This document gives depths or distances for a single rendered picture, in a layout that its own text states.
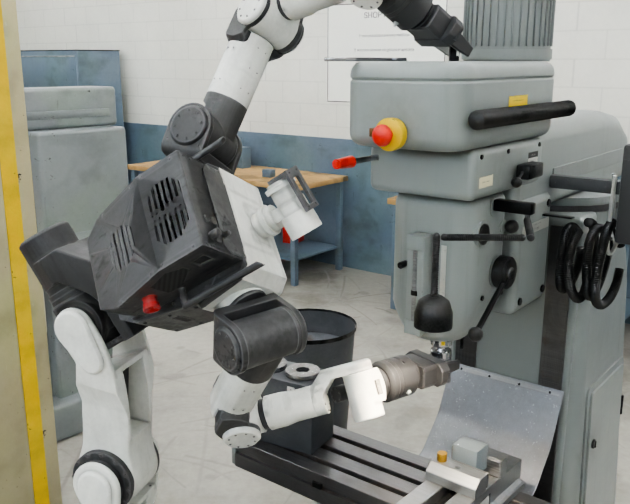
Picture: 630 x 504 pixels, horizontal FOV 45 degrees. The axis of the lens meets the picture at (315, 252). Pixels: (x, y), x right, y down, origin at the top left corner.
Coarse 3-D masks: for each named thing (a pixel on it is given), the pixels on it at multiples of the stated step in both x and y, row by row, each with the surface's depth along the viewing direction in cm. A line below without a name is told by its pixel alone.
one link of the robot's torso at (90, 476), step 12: (156, 444) 174; (84, 468) 159; (96, 468) 158; (108, 468) 158; (84, 480) 159; (96, 480) 158; (108, 480) 158; (156, 480) 176; (84, 492) 160; (96, 492) 159; (108, 492) 158; (120, 492) 159; (144, 492) 173; (156, 492) 177
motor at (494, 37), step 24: (480, 0) 163; (504, 0) 160; (528, 0) 160; (552, 0) 163; (480, 24) 164; (504, 24) 161; (528, 24) 161; (552, 24) 165; (480, 48) 165; (504, 48) 162; (528, 48) 162
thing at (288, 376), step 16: (288, 368) 195; (304, 368) 197; (320, 368) 199; (272, 384) 193; (288, 384) 190; (304, 384) 189; (320, 416) 193; (272, 432) 196; (288, 432) 194; (304, 432) 191; (320, 432) 194; (304, 448) 192
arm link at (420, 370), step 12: (396, 360) 159; (408, 360) 160; (420, 360) 164; (432, 360) 163; (408, 372) 158; (420, 372) 161; (432, 372) 161; (444, 372) 161; (408, 384) 157; (420, 384) 161; (432, 384) 162; (444, 384) 164
